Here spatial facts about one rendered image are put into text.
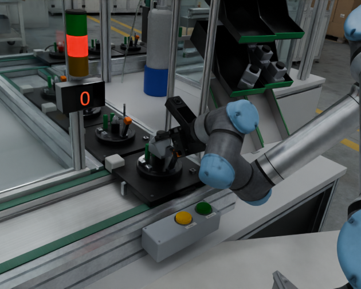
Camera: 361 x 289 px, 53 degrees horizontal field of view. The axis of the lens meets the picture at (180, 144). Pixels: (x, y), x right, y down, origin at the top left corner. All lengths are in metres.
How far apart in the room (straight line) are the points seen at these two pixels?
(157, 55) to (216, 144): 1.22
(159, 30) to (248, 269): 1.29
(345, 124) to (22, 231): 0.80
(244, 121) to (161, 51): 1.21
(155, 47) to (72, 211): 1.12
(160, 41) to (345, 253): 1.56
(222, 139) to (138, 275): 0.39
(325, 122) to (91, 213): 0.63
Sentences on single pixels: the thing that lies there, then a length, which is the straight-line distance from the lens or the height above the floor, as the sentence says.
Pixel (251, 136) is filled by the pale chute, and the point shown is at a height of 1.03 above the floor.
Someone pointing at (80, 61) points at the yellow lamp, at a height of 1.30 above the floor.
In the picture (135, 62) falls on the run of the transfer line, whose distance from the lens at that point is 2.38.
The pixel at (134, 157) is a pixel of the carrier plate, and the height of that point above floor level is 0.97.
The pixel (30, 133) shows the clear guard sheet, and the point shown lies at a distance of 1.02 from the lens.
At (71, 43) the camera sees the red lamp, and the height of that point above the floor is 1.34.
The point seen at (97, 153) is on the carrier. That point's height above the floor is 0.97.
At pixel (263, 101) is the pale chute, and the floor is 1.10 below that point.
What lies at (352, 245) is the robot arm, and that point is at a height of 1.24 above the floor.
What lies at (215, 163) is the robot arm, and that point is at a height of 1.18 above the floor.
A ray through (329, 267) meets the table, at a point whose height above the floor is 0.86.
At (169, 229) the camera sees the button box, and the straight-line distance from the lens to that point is 0.90.
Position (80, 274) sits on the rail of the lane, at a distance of 0.88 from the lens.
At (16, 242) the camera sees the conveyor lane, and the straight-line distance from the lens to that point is 0.97.
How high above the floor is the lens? 1.55
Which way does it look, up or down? 28 degrees down
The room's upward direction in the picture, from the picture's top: 5 degrees clockwise
